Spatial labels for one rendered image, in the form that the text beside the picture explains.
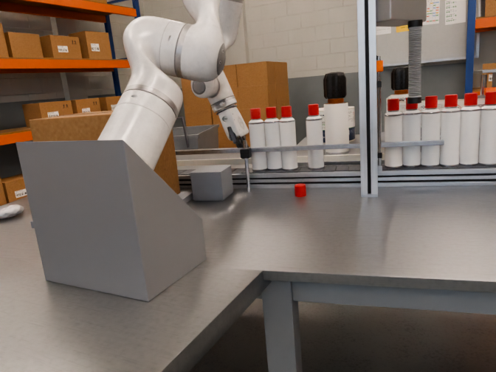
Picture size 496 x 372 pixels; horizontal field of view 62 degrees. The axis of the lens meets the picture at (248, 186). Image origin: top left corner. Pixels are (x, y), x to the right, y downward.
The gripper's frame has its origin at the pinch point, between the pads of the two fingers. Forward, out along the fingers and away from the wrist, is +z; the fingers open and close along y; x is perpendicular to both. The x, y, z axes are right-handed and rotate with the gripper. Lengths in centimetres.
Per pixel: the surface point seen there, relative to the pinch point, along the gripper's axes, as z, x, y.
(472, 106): 13, -68, -1
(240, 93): -47, 93, 330
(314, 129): 2.0, -24.8, -2.2
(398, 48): -21, -84, 435
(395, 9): -18, -57, -16
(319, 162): 12.4, -22.1, -1.7
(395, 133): 12.2, -46.4, -2.9
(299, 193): 16.6, -15.8, -16.2
